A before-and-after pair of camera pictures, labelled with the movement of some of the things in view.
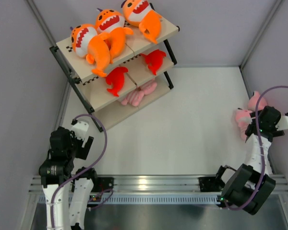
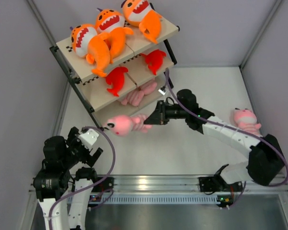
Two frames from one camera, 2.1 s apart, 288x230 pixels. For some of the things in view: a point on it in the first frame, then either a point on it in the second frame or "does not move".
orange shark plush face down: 87,41 does not move
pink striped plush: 253,101 -> 123,125
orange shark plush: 113,22 does not move
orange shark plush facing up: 139,12 does not move
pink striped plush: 145,88 does not move
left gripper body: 81,152 -> 87,158
